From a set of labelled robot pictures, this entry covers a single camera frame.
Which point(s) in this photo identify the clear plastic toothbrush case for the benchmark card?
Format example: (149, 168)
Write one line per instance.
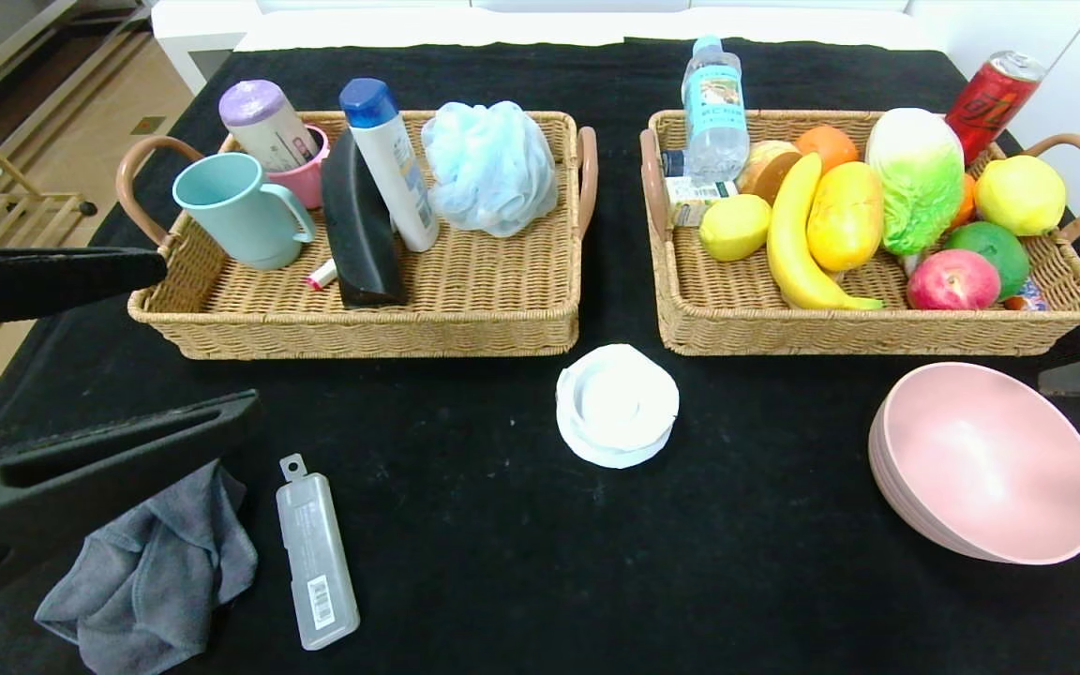
(315, 553)

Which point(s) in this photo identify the light blue bath loofah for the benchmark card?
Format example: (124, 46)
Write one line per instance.
(488, 169)

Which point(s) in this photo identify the pink cup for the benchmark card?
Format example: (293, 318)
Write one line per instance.
(307, 183)

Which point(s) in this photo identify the red apple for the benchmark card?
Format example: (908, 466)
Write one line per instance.
(952, 281)

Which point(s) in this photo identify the yellow banana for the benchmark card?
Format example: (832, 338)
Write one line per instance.
(788, 253)

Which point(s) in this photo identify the dark table cloth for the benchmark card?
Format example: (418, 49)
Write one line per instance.
(502, 562)

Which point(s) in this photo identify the wooden rack on casters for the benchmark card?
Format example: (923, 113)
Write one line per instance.
(34, 199)

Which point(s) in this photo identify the teal mug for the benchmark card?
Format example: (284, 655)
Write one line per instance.
(231, 216)

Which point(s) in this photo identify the yellow mango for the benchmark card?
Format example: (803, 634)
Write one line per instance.
(845, 220)

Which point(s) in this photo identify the large yellow lemon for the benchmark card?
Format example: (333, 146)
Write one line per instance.
(1018, 195)

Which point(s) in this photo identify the water bottle with blue cap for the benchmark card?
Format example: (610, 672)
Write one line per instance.
(716, 112)

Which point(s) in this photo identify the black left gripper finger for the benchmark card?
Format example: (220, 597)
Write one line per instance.
(71, 511)
(43, 286)

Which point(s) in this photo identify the napa cabbage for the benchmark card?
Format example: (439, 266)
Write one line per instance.
(915, 173)

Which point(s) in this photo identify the small yellow lemon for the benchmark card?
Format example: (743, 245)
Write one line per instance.
(735, 228)

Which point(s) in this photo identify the pink bowl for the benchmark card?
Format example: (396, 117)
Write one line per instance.
(981, 459)

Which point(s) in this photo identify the green round fruit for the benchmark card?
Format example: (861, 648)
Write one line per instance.
(995, 251)

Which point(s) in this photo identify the orange fruit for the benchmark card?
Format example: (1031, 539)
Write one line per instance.
(829, 143)
(967, 206)

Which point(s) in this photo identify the bottle with purple cap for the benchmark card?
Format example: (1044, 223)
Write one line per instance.
(263, 122)

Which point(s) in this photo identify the red soda can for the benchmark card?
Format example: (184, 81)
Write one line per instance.
(990, 103)

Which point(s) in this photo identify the grey cloth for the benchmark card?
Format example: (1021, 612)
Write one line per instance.
(156, 591)

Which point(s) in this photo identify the low wooden shelf unit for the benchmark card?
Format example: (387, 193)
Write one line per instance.
(34, 56)

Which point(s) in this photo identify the black curved case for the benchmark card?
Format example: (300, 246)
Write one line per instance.
(362, 244)

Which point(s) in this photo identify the white and green box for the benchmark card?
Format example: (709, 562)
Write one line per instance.
(690, 202)

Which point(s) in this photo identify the small white pink tube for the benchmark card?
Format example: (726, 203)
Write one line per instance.
(322, 277)

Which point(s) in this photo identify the colourful snack packet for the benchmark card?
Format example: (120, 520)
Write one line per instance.
(1027, 302)

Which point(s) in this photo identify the brown bread bun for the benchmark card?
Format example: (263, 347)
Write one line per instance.
(765, 169)

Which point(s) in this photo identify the white bottle with blue cap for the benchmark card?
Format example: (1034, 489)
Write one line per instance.
(399, 178)

